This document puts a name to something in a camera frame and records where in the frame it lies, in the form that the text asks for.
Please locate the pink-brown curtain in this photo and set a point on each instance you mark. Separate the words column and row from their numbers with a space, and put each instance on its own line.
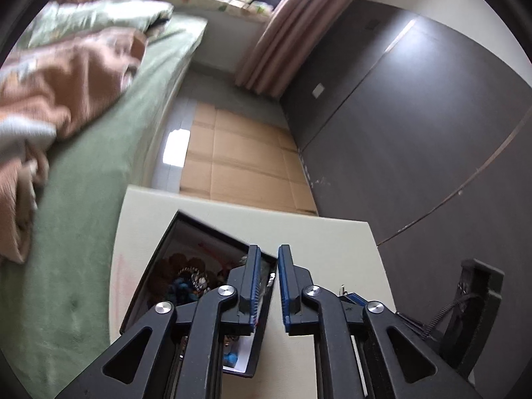
column 291, row 29

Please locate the dark wardrobe doors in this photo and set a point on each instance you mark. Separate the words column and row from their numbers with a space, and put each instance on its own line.
column 415, row 124

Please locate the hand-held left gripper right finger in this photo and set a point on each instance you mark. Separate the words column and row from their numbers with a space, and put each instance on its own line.
column 284, row 286

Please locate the bed with green sheet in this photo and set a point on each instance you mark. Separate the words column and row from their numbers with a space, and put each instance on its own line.
column 95, row 166

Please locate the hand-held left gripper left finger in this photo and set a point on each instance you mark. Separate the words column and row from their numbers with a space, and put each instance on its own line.
column 254, row 286

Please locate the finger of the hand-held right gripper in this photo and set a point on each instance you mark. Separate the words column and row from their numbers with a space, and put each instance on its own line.
column 355, row 298

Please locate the flat cardboard sheet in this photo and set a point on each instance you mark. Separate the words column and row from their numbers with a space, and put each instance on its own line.
column 245, row 162

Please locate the black jewelry box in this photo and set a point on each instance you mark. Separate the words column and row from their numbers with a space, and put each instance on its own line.
column 149, row 282

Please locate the brown blanket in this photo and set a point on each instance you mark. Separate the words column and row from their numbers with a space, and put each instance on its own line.
column 70, row 91

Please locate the white wall socket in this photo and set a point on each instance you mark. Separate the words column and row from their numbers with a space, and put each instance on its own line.
column 319, row 90

